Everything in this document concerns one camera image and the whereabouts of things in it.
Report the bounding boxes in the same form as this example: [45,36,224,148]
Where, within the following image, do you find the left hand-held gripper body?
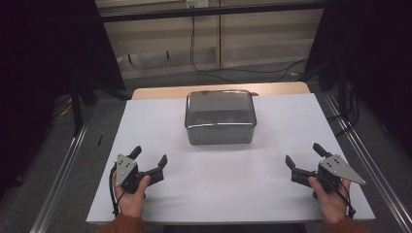
[115,153,146,195]

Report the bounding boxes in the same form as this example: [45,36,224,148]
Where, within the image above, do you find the light wooden shelf unit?
[95,0,326,81]

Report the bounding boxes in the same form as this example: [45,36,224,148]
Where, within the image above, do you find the black floor cables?
[326,82,361,138]

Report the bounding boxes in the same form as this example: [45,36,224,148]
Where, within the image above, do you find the black metal frame bar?
[99,1,328,23]

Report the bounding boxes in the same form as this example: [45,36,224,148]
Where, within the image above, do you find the black metal stand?
[68,77,130,138]

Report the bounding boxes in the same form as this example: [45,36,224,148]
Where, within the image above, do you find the hand-held gripper black cable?
[108,164,126,217]
[325,179,358,219]

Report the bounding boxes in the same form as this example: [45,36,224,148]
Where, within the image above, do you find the black curtain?
[304,0,412,158]
[0,0,126,198]

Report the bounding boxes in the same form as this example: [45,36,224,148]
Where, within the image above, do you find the person's right hand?
[307,176,353,226]

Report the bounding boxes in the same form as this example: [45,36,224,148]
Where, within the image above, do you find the silver metal floor rail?
[323,91,412,233]
[29,120,91,233]

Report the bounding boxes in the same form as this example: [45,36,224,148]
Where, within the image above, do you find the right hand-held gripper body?
[316,153,367,195]

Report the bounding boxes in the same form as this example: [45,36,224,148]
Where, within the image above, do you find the black power cable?
[189,15,309,84]

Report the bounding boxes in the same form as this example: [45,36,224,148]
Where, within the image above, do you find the right hand-held gripper black cable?
[325,179,358,219]

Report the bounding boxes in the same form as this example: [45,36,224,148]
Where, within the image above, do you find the left hand-held gripper black cable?
[108,164,126,217]

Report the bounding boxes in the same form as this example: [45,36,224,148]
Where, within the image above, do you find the person's left hand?
[111,172,153,218]

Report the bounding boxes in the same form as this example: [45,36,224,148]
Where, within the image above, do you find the clear grey lidded storage box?
[184,89,258,147]

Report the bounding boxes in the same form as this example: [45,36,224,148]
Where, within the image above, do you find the white wall socket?
[186,0,210,10]

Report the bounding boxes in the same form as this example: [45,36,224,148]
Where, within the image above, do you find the white table mat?
[86,92,377,226]

